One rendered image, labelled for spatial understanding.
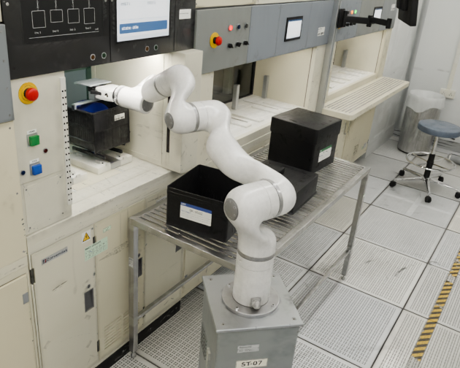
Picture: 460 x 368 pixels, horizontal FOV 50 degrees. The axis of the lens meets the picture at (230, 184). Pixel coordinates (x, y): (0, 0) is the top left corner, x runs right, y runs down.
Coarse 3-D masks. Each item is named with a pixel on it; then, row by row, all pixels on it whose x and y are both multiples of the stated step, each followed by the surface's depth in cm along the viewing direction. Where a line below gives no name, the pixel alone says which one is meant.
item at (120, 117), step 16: (80, 80) 214; (96, 80) 216; (80, 112) 208; (96, 112) 206; (112, 112) 214; (128, 112) 222; (80, 128) 211; (96, 128) 208; (112, 128) 216; (128, 128) 224; (80, 144) 215; (96, 144) 211; (112, 144) 219
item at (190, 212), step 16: (192, 176) 215; (208, 176) 219; (224, 176) 215; (176, 192) 195; (192, 192) 219; (208, 192) 222; (224, 192) 218; (176, 208) 198; (192, 208) 194; (208, 208) 191; (176, 224) 201; (192, 224) 197; (208, 224) 194; (224, 224) 191; (224, 240) 194
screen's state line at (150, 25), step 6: (120, 24) 173; (126, 24) 175; (132, 24) 178; (138, 24) 180; (144, 24) 183; (150, 24) 186; (156, 24) 188; (162, 24) 191; (120, 30) 174; (126, 30) 176; (132, 30) 179; (138, 30) 181; (144, 30) 184; (150, 30) 187
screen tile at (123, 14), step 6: (120, 0) 170; (138, 0) 177; (138, 6) 178; (120, 12) 172; (126, 12) 174; (132, 12) 176; (138, 12) 178; (120, 18) 172; (126, 18) 175; (132, 18) 177; (138, 18) 179
